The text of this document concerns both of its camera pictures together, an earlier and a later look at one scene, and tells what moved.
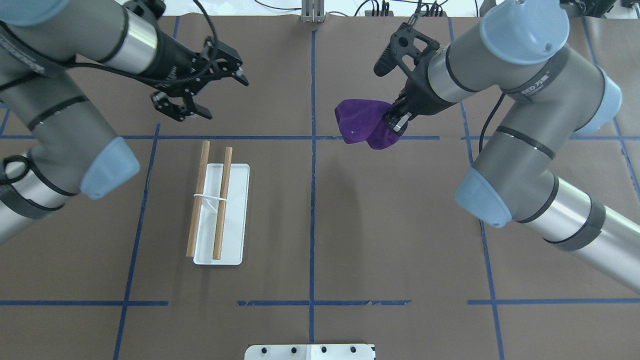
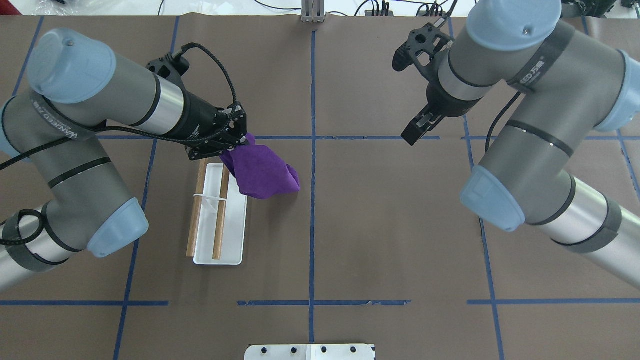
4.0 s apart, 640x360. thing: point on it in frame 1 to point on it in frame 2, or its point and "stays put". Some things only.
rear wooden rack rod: [200, 185] stays put
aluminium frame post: [313, 11] stays put
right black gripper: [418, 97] to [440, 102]
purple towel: [363, 121] to [261, 172]
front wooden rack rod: [222, 204] stays put
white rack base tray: [232, 249] stays put
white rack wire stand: [213, 201] stays put
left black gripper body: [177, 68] to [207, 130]
